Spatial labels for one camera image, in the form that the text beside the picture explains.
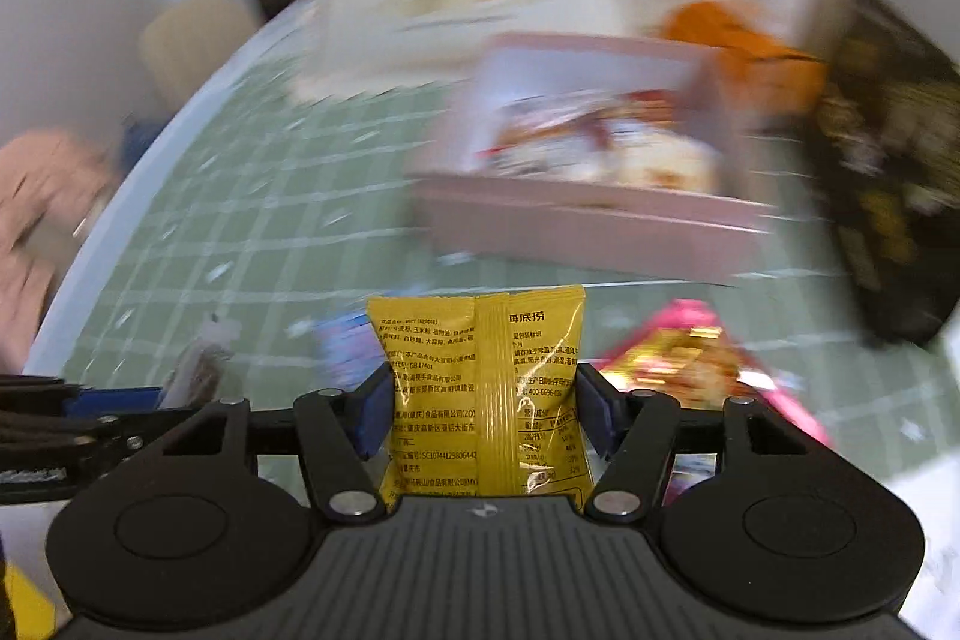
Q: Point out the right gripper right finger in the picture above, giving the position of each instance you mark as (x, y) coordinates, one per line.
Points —
(634, 436)

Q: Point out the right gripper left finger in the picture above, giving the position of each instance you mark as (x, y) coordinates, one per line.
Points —
(338, 433)

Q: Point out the blue white snack packet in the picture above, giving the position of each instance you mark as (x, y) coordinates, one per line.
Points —
(348, 350)

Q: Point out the red snack packet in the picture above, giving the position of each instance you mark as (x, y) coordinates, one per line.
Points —
(683, 352)

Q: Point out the clear barcode snack packet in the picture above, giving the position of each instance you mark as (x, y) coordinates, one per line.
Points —
(197, 375)

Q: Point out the yellow snack packet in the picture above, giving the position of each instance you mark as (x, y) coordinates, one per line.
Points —
(484, 397)

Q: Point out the green grid tablecloth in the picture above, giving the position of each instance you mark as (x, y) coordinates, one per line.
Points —
(279, 217)

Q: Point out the pink blanket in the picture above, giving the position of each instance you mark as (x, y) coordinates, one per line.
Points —
(54, 188)

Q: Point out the pink cardboard box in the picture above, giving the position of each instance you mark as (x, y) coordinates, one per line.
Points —
(602, 152)

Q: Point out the orange tissue pack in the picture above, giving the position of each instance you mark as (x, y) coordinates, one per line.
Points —
(759, 71)

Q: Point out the black plum snack bag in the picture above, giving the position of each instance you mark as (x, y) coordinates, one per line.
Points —
(883, 143)

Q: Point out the beige chair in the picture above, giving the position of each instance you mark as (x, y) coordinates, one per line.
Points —
(190, 41)

